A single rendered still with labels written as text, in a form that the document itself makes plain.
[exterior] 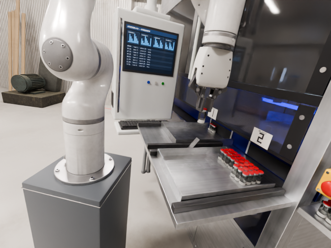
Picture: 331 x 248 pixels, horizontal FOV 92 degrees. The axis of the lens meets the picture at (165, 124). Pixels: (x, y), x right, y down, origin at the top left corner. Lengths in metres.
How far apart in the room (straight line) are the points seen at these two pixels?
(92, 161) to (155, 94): 0.87
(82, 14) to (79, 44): 0.07
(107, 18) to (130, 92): 3.81
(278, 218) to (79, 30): 0.81
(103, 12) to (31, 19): 2.07
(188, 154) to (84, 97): 0.47
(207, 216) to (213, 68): 0.39
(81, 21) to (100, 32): 4.51
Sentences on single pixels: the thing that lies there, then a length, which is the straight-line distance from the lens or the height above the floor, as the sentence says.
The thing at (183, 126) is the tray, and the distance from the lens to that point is 1.06.
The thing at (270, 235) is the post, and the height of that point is 0.71.
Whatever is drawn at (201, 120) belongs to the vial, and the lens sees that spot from 0.50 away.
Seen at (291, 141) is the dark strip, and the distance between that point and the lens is 0.66.
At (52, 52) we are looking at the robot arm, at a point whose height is 1.23.
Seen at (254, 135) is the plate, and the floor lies 1.02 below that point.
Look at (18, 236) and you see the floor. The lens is 1.70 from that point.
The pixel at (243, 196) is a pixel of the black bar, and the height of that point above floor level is 0.90.
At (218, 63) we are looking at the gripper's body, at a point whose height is 1.26.
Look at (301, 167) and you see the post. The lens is 0.66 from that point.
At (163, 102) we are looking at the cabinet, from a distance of 1.36.
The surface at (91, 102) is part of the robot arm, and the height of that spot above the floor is 1.11.
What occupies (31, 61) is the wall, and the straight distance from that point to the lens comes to 6.31.
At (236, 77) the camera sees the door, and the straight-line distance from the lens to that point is 0.87.
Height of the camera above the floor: 1.23
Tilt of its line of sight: 19 degrees down
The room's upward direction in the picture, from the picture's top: 8 degrees clockwise
